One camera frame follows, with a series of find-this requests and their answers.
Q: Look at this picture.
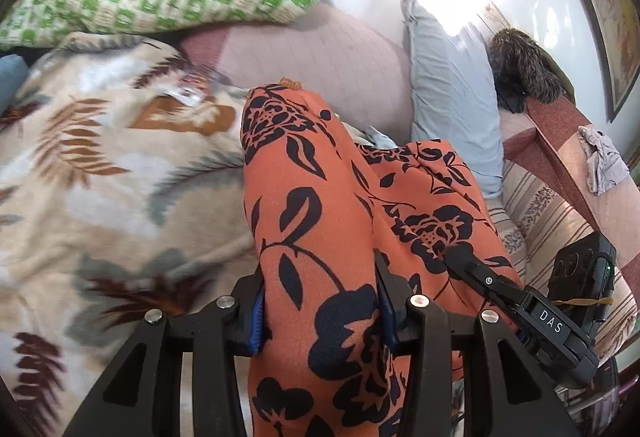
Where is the orange floral garment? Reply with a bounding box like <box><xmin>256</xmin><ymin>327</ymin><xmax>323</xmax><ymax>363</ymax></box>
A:
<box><xmin>240</xmin><ymin>84</ymin><xmax>526</xmax><ymax>437</ymax></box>

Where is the light blue pillow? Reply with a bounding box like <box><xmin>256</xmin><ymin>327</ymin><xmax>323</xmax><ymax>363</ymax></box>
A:
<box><xmin>401</xmin><ymin>0</ymin><xmax>506</xmax><ymax>198</ymax></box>

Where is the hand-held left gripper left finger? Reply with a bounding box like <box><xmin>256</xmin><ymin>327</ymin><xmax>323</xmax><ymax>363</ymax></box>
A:
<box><xmin>62</xmin><ymin>269</ymin><xmax>266</xmax><ymax>437</ymax></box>

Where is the striped bed sheet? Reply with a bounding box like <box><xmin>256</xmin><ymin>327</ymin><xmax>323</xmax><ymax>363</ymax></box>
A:
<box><xmin>482</xmin><ymin>162</ymin><xmax>638</xmax><ymax>358</ymax></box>

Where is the pink brown bed headboard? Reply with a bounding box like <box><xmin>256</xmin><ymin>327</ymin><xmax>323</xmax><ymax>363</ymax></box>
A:
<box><xmin>497</xmin><ymin>94</ymin><xmax>640</xmax><ymax>268</ymax></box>

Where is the dark fur trimmed jacket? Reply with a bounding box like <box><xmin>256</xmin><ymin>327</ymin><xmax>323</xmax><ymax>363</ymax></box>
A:
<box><xmin>487</xmin><ymin>28</ymin><xmax>571</xmax><ymax>112</ymax></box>

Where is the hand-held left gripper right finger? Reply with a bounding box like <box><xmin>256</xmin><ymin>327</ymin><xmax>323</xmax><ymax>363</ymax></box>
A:
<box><xmin>372</xmin><ymin>252</ymin><xmax>563</xmax><ymax>437</ymax></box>

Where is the leaf print blanket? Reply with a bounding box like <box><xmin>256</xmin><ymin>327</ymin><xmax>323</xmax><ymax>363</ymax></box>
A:
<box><xmin>0</xmin><ymin>32</ymin><xmax>266</xmax><ymax>423</ymax></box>

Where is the small plastic wrapper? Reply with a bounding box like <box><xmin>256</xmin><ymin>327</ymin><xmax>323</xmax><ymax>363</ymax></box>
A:
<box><xmin>167</xmin><ymin>67</ymin><xmax>231</xmax><ymax>108</ymax></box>

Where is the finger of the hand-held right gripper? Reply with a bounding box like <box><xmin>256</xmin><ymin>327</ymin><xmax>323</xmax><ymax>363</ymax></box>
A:
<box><xmin>445</xmin><ymin>247</ymin><xmax>528</xmax><ymax>318</ymax></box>

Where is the pink quilted cushion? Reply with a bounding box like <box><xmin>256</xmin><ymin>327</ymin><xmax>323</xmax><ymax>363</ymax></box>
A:
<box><xmin>180</xmin><ymin>2</ymin><xmax>413</xmax><ymax>145</ymax></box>

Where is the light blue small garment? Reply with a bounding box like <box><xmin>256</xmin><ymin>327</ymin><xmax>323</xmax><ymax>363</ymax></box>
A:
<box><xmin>345</xmin><ymin>122</ymin><xmax>401</xmax><ymax>150</ymax></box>

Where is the blue cloth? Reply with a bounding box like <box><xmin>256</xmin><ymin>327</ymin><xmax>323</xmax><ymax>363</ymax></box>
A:
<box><xmin>0</xmin><ymin>54</ymin><xmax>31</xmax><ymax>112</ymax></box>

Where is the grey crumpled cloth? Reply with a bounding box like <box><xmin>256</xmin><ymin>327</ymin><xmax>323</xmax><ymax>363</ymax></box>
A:
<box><xmin>577</xmin><ymin>124</ymin><xmax>628</xmax><ymax>195</ymax></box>

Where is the framed wall picture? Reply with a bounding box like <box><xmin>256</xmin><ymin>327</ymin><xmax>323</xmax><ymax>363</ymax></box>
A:
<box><xmin>542</xmin><ymin>0</ymin><xmax>640</xmax><ymax>122</ymax></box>

